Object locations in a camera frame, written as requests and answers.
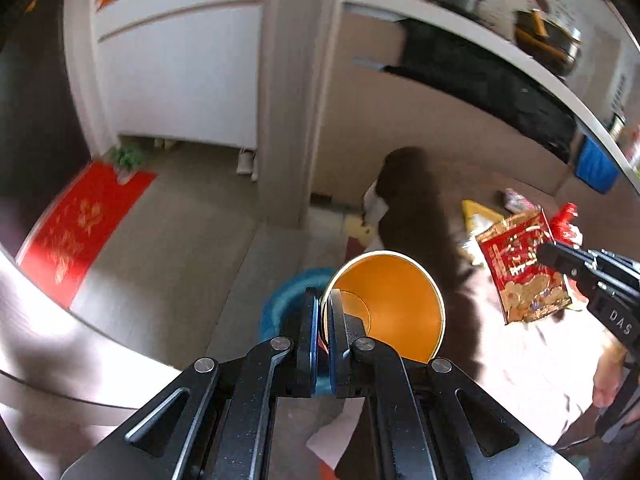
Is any dark entrance door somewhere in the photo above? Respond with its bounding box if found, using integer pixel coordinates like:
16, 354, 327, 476
0, 0, 90, 256

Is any white cabinet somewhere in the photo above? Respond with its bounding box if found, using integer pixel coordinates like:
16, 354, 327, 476
64, 0, 271, 151

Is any blue-lined trash bin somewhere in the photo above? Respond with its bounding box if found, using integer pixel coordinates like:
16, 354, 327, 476
260, 268, 335, 341

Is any blue cloth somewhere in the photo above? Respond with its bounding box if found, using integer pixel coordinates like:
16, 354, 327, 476
575, 136, 618, 194

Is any green potted plant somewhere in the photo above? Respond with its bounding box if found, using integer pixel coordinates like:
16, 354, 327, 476
111, 145, 143, 185

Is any black hanging cloth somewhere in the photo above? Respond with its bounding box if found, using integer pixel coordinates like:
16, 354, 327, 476
384, 18, 577, 164

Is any person's right hand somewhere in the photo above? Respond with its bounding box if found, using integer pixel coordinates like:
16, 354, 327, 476
592, 340, 627, 408

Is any gold-lined paper cup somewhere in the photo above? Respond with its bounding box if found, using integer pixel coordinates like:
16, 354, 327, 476
320, 250, 446, 363

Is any red door mat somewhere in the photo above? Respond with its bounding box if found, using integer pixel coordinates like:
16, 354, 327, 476
15, 160, 156, 309

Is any red snack bag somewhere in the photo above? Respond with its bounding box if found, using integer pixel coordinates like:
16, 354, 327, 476
475, 207, 572, 324

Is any yellow snack package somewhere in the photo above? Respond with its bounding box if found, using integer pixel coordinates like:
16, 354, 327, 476
458, 200, 504, 266

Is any red packet on table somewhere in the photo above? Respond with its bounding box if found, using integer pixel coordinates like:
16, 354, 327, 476
548, 203, 584, 248

